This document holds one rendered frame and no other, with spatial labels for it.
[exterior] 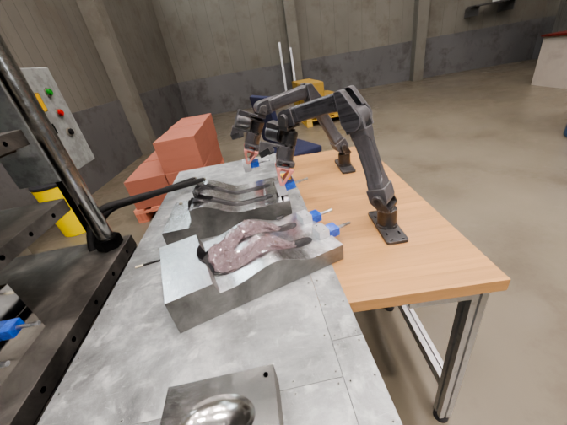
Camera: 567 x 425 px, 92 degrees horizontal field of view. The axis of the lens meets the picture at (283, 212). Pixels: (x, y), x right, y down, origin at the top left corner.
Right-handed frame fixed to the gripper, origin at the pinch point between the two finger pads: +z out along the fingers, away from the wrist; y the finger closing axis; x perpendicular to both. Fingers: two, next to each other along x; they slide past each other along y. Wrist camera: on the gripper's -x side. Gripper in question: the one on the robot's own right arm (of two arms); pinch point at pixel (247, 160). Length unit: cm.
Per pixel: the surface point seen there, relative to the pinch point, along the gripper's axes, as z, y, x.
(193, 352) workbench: 21, 85, -9
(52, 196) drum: 135, -149, -164
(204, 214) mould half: 12.5, 36.4, -13.9
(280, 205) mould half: 2.0, 36.3, 12.5
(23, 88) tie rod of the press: -13, 26, -74
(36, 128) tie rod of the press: -2, 28, -71
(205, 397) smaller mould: 12, 100, -7
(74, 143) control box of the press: 14, -4, -75
